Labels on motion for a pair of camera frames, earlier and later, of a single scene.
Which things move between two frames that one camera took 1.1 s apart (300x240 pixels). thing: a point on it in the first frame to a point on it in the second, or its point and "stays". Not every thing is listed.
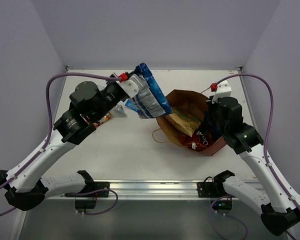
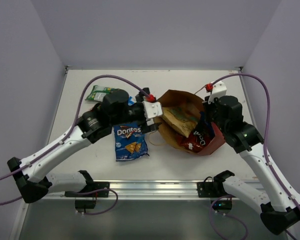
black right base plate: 206,189 stays
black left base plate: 95,186 stays
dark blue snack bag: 142,70 to 130,142
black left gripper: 116,90 to 145,122
